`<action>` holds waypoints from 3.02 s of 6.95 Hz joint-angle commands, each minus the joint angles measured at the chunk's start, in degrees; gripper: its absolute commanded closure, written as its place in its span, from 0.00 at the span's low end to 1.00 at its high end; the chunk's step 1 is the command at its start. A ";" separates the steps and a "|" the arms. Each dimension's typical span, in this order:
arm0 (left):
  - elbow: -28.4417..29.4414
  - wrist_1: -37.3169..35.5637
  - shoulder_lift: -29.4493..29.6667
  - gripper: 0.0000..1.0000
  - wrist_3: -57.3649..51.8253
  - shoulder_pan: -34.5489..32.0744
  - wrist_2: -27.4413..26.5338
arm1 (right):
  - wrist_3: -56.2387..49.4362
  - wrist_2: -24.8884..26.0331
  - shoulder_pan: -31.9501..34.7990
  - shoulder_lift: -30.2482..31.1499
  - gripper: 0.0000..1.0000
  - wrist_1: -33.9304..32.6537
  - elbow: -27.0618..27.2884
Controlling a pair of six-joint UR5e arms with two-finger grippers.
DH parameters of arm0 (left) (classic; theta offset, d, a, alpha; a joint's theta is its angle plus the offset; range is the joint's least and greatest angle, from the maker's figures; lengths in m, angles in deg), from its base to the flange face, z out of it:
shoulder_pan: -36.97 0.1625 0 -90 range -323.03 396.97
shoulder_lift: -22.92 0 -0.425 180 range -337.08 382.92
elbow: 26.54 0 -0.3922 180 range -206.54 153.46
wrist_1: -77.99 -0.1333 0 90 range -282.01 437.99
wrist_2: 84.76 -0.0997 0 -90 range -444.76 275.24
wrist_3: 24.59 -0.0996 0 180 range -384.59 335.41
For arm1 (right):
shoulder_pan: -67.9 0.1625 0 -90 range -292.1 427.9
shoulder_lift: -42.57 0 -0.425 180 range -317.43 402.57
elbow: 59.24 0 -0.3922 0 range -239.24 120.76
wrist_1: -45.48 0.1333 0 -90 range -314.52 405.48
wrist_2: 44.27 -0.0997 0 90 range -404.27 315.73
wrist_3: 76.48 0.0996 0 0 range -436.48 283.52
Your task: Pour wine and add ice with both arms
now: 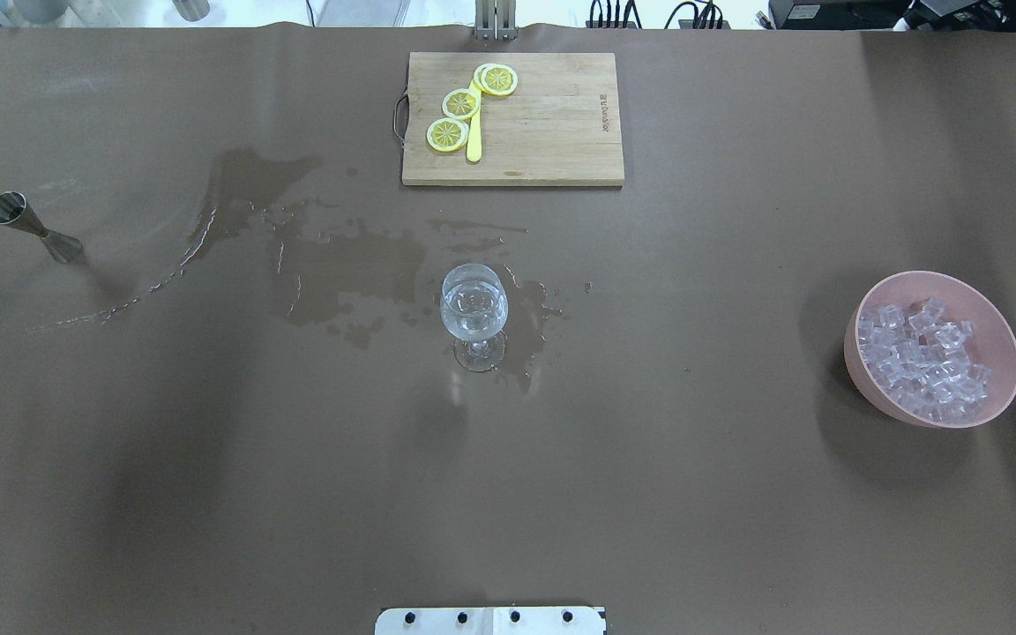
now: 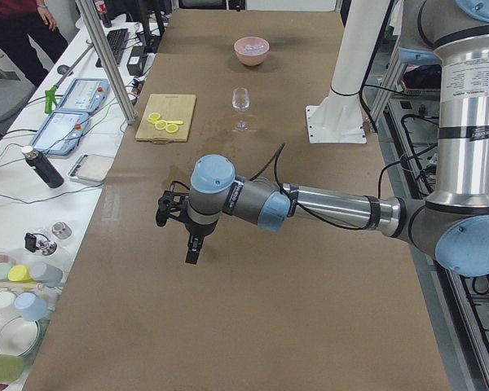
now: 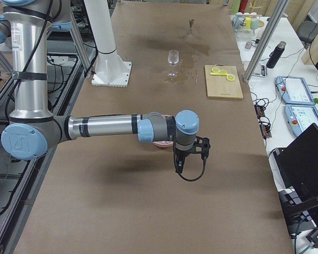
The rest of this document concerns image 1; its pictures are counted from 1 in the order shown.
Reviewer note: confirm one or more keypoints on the yellow plastic knife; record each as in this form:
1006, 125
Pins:
474, 149

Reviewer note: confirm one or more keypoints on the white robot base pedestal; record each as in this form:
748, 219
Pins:
493, 620

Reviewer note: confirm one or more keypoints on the clear wine glass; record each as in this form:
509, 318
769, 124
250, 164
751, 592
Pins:
474, 309

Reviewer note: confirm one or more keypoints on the aluminium frame post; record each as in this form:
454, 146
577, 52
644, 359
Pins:
495, 20

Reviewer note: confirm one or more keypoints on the lemon slice top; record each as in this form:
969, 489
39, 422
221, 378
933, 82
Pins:
496, 79

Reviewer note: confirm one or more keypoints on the lemon slice middle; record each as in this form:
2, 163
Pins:
461, 104

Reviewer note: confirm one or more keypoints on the pile of ice cubes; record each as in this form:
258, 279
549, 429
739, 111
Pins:
923, 361

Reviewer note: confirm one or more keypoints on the lemon slice lower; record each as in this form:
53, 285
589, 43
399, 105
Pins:
446, 135

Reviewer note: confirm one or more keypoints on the steel double jigger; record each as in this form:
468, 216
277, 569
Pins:
17, 213

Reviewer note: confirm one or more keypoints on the pink bowl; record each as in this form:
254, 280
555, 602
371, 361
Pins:
994, 344

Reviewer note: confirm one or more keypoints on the lemon slice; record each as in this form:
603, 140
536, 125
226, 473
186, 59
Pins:
496, 79
446, 135
461, 104

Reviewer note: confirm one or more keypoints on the wooden cutting board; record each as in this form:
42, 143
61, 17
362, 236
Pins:
561, 126

